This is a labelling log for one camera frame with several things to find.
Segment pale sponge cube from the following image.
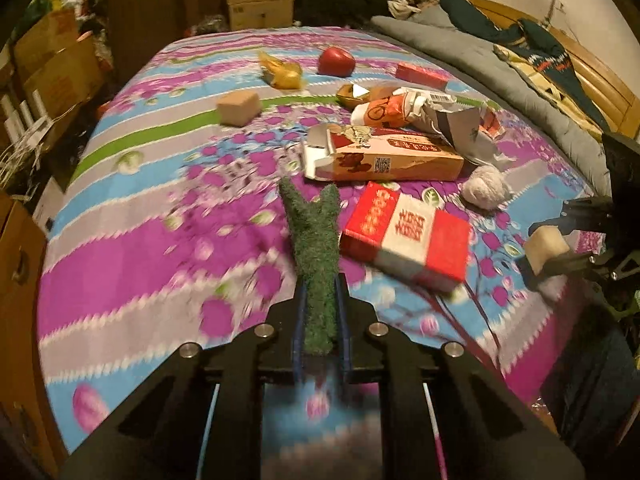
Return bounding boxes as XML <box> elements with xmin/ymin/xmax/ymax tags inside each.
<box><xmin>524</xmin><ymin>226</ymin><xmax>570</xmax><ymax>275</ymax></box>

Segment red white cigarette carton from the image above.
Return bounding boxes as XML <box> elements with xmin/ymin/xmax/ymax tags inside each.
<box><xmin>340</xmin><ymin>182</ymin><xmax>471</xmax><ymax>292</ymax></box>

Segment orange white bag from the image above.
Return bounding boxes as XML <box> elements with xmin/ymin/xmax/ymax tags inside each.
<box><xmin>350</xmin><ymin>87</ymin><xmax>515</xmax><ymax>171</ymax></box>

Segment green scouring pad strip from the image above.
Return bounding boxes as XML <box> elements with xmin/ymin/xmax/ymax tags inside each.
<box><xmin>278</xmin><ymin>177</ymin><xmax>341</xmax><ymax>356</ymax></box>

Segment tan sponge block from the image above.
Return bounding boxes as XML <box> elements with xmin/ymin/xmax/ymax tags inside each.
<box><xmin>216</xmin><ymin>90</ymin><xmax>262</xmax><ymax>127</ymax></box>

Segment gold foil wrapper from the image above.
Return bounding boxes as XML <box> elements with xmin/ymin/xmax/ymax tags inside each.
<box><xmin>335</xmin><ymin>84</ymin><xmax>371</xmax><ymax>110</ymax></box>

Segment wooden headboard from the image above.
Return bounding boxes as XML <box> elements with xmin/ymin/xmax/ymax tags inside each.
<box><xmin>469</xmin><ymin>0</ymin><xmax>640</xmax><ymax>140</ymax></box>

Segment wooden drawer cabinet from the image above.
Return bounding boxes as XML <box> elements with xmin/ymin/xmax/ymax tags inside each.
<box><xmin>1</xmin><ymin>194</ymin><xmax>66</xmax><ymax>479</ymax></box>

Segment dark green patterned blanket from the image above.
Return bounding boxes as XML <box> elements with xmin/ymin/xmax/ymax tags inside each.
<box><xmin>439</xmin><ymin>0</ymin><xmax>610</xmax><ymax>140</ymax></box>

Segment floral purple bed sheet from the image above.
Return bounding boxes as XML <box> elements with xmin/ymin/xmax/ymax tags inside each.
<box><xmin>38</xmin><ymin>27</ymin><xmax>594</xmax><ymax>450</ymax></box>

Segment small red box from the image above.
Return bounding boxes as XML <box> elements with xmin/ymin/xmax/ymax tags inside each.
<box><xmin>395</xmin><ymin>63</ymin><xmax>449</xmax><ymax>91</ymax></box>

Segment orange snack box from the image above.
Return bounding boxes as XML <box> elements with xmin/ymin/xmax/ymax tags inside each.
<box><xmin>302</xmin><ymin>124</ymin><xmax>464</xmax><ymax>182</ymax></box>

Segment grey quilt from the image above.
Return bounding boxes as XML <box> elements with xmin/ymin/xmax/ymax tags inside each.
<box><xmin>371</xmin><ymin>15</ymin><xmax>612</xmax><ymax>196</ymax></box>

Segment red apple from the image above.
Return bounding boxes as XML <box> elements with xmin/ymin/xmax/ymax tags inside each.
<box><xmin>317</xmin><ymin>47</ymin><xmax>356</xmax><ymax>77</ymax></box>

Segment yellow crumpled wrapper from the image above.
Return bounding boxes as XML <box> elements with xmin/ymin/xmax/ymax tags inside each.
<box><xmin>258</xmin><ymin>52</ymin><xmax>303</xmax><ymax>90</ymax></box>

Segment cardboard boxes with clutter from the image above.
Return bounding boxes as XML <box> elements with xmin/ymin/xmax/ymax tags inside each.
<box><xmin>1</xmin><ymin>0</ymin><xmax>113</xmax><ymax>195</ymax></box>

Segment dark wooden wardrobe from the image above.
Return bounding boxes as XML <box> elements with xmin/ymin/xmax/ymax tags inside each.
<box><xmin>107</xmin><ymin>0</ymin><xmax>224</xmax><ymax>84</ymax></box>

